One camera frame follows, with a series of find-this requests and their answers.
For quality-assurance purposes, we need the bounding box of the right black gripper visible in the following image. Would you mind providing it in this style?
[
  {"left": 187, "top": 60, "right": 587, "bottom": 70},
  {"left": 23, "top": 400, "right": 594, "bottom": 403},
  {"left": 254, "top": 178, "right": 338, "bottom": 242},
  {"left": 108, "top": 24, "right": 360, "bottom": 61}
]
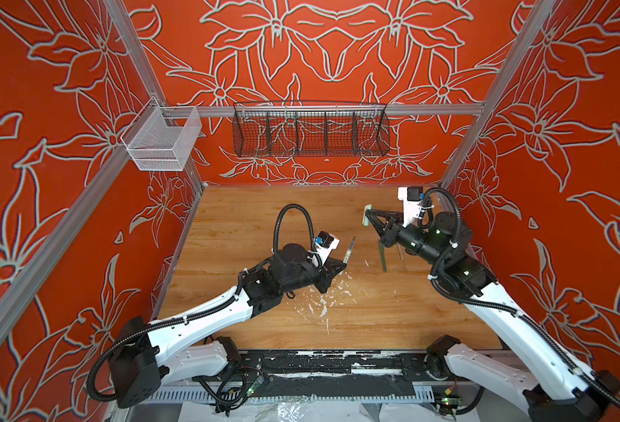
[{"left": 367, "top": 206, "right": 453, "bottom": 270}]

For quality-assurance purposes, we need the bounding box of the olive green pen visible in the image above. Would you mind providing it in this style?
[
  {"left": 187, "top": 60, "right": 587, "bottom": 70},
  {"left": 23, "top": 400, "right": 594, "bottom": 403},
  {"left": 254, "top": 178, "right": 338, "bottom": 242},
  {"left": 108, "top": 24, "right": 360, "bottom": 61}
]
[{"left": 343, "top": 237, "right": 356, "bottom": 265}]

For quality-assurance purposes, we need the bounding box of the green pen cap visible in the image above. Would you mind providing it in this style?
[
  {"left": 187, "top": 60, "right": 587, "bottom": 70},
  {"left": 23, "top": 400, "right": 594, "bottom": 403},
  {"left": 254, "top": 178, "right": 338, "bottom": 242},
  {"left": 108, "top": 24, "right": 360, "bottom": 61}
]
[{"left": 362, "top": 204, "right": 372, "bottom": 227}]

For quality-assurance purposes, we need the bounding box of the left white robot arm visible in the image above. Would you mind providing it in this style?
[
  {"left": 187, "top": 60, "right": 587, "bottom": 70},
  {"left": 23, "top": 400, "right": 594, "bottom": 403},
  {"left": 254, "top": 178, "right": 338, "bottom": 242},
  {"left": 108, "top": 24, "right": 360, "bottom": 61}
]
[{"left": 85, "top": 203, "right": 347, "bottom": 408}]

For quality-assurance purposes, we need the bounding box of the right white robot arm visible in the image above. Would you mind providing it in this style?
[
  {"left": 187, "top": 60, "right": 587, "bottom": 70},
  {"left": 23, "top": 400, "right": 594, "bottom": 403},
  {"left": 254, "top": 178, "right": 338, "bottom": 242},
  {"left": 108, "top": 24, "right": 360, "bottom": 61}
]
[{"left": 364, "top": 187, "right": 620, "bottom": 421}]

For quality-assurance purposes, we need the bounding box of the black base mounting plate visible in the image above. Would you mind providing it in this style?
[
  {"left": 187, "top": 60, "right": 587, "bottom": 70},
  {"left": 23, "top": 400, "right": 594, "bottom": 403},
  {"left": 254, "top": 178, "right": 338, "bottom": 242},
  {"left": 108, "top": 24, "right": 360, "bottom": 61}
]
[{"left": 192, "top": 349, "right": 475, "bottom": 383}]

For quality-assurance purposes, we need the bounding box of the clear plastic bin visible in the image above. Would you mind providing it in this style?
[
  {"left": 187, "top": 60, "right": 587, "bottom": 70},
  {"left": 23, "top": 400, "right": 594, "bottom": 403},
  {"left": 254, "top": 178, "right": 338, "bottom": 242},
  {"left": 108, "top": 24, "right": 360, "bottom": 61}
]
[{"left": 121, "top": 98, "right": 203, "bottom": 172}]

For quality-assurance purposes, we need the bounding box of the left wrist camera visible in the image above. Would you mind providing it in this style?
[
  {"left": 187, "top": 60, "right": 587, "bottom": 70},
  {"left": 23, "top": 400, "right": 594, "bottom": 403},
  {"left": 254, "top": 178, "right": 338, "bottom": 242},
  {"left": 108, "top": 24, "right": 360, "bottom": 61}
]
[{"left": 311, "top": 230, "right": 340, "bottom": 267}]

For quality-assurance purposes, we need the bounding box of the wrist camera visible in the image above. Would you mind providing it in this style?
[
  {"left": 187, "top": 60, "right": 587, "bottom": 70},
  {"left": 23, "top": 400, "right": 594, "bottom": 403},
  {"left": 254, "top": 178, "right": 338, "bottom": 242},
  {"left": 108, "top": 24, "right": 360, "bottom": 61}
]
[
  {"left": 311, "top": 230, "right": 340, "bottom": 267},
  {"left": 397, "top": 186, "right": 424, "bottom": 227}
]

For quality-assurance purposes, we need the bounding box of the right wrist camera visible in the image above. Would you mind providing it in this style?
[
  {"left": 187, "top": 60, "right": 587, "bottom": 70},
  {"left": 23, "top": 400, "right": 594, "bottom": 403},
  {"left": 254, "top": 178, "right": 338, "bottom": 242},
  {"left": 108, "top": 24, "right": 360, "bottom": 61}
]
[{"left": 397, "top": 186, "right": 424, "bottom": 227}]

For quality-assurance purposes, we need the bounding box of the white slotted cable duct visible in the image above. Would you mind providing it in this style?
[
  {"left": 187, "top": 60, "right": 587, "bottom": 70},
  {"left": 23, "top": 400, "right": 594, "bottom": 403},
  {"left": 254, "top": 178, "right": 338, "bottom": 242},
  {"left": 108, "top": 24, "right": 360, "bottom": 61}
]
[{"left": 145, "top": 386, "right": 435, "bottom": 405}]

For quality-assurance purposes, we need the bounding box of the left base cable bundle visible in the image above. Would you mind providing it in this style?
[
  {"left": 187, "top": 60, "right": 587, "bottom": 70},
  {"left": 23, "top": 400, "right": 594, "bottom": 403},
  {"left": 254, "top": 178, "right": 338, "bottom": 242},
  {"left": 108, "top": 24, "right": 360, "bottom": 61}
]
[{"left": 193, "top": 363, "right": 264, "bottom": 415}]

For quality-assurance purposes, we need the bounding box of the black wire mesh basket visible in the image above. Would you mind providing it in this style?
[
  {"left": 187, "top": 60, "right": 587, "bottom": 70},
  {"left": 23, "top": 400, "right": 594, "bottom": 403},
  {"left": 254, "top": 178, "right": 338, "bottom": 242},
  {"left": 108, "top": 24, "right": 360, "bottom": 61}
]
[{"left": 232, "top": 100, "right": 391, "bottom": 158}]

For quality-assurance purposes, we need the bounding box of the right base cable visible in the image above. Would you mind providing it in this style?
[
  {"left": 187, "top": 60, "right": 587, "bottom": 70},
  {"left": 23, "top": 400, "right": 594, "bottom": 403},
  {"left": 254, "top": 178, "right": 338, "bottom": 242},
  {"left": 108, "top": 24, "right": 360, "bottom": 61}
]
[{"left": 430, "top": 382, "right": 485, "bottom": 418}]

